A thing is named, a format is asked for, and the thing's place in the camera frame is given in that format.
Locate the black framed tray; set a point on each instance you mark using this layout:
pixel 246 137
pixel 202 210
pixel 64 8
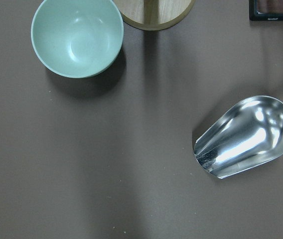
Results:
pixel 268 10

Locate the wooden cup rack stand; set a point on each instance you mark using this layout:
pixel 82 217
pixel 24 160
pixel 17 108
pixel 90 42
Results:
pixel 152 15

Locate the mint green bowl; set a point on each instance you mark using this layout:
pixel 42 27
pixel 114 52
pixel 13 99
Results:
pixel 77 38

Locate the metal ice scoop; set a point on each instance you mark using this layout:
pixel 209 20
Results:
pixel 248 135

